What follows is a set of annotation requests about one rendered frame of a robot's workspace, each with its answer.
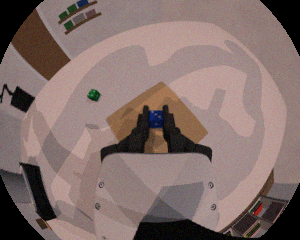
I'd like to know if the green die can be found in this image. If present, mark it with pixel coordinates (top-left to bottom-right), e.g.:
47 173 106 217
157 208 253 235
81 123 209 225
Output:
87 89 101 101

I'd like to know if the tan flat mat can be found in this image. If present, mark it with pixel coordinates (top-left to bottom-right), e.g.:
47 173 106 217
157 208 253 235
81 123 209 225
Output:
106 81 208 153

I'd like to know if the blue die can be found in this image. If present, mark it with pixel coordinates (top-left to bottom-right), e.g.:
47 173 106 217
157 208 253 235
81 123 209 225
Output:
149 110 163 128

